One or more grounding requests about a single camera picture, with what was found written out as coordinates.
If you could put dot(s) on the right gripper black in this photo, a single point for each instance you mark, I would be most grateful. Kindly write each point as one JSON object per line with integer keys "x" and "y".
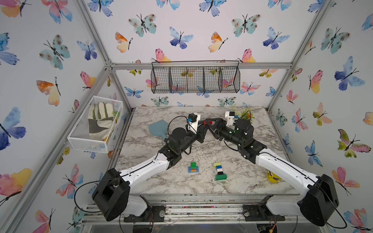
{"x": 222, "y": 125}

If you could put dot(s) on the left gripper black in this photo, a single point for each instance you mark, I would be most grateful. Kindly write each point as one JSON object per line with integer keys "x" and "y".
{"x": 199, "y": 134}

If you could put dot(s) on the green small lego brick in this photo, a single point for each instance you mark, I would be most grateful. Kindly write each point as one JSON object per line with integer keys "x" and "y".
{"x": 193, "y": 166}

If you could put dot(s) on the blue long lego brick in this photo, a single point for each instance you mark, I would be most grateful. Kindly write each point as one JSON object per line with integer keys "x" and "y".
{"x": 195, "y": 170}

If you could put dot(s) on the green long lego brick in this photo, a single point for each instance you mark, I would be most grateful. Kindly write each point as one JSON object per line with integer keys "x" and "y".
{"x": 220, "y": 177}

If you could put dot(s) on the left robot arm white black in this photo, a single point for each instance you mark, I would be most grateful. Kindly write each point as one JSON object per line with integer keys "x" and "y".
{"x": 112, "y": 195}

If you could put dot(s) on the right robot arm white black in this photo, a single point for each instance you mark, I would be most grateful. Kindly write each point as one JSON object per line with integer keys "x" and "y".
{"x": 319, "y": 199}

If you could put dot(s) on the white pot with flowers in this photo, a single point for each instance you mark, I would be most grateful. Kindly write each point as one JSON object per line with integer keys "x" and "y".
{"x": 245, "y": 114}

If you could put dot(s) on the light blue dustpan scoop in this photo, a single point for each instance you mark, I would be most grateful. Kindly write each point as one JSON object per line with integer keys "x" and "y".
{"x": 159, "y": 129}

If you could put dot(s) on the yellow cup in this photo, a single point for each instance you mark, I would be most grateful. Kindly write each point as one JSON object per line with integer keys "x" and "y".
{"x": 272, "y": 177}

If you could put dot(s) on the work glove white grey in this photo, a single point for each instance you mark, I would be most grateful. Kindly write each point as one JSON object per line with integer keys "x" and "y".
{"x": 100, "y": 120}

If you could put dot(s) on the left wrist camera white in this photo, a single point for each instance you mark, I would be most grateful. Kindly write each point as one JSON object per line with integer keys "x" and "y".
{"x": 192, "y": 122}

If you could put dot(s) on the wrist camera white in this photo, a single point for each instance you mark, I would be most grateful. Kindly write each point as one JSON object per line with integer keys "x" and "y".
{"x": 192, "y": 122}
{"x": 230, "y": 117}

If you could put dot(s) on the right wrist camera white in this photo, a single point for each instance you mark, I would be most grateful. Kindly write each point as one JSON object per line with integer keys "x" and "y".
{"x": 230, "y": 117}

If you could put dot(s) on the black wire wall basket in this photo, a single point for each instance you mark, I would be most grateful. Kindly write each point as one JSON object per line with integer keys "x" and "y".
{"x": 199, "y": 77}

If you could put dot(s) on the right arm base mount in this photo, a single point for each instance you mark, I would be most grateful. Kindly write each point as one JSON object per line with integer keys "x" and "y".
{"x": 260, "y": 212}

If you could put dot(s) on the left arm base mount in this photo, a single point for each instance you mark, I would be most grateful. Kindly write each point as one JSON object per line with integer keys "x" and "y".
{"x": 140, "y": 210}

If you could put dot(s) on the white wire wall basket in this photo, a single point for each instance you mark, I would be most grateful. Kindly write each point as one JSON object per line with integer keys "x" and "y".
{"x": 79, "y": 137}

